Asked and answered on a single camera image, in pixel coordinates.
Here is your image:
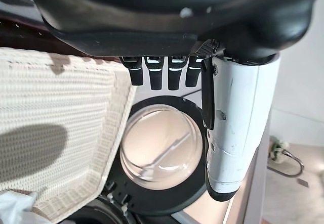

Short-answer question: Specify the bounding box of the grey front-load washing machine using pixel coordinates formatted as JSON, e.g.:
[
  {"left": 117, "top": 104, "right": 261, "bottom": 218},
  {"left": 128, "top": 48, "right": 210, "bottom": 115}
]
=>
[{"left": 63, "top": 195, "right": 152, "bottom": 224}]

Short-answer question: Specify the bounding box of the round glass washing machine door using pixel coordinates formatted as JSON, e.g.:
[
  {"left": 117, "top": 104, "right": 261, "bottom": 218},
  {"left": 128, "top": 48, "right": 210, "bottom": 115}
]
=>
[{"left": 105, "top": 95, "right": 210, "bottom": 213}]

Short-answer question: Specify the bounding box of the cream wicker laundry basket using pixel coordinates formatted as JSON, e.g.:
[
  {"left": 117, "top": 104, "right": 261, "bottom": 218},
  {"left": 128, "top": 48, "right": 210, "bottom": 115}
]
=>
[{"left": 0, "top": 47, "right": 139, "bottom": 224}]

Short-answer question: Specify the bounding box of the white garment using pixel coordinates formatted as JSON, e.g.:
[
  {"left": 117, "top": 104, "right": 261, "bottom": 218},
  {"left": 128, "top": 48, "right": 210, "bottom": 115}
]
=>
[{"left": 0, "top": 190, "right": 64, "bottom": 224}]

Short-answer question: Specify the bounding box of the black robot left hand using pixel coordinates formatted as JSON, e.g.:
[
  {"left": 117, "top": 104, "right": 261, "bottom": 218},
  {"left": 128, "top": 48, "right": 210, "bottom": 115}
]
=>
[{"left": 25, "top": 0, "right": 318, "bottom": 202}]

